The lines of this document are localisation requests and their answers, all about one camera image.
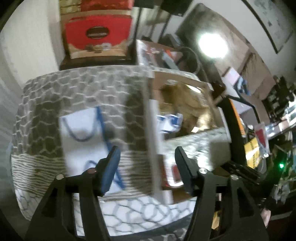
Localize white blue paper bag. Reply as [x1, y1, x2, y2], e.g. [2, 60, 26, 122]
[59, 106, 127, 194]

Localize blue white figurine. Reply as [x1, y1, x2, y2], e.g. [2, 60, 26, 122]
[157, 113, 183, 133]

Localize white cardboard tray box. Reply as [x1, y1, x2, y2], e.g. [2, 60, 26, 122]
[143, 69, 231, 205]

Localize large gold foil bag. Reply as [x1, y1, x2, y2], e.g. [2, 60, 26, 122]
[159, 83, 217, 139]

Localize yellow black booklet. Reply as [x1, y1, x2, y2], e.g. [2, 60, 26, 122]
[244, 137, 262, 169]

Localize black storage bin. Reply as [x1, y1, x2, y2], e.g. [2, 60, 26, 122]
[217, 96, 270, 170]

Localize orange white box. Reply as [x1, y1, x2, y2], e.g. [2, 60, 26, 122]
[229, 99, 246, 138]

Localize pink box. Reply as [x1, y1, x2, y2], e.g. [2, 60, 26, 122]
[223, 67, 240, 86]

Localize cluttered cardboard box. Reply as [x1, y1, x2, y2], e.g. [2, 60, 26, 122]
[136, 39, 193, 70]

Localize bright lamp device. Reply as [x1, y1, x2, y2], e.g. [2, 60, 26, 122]
[198, 33, 229, 59]

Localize red collection gift bag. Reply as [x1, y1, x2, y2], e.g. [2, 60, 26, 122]
[65, 15, 132, 59]

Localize red floral gift box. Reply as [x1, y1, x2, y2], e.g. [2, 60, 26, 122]
[81, 0, 134, 11]

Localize stacked gold small boxes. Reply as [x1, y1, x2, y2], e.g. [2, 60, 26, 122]
[59, 0, 82, 15]

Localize framed wall painting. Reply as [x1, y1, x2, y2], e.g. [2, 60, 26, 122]
[242, 0, 293, 54]

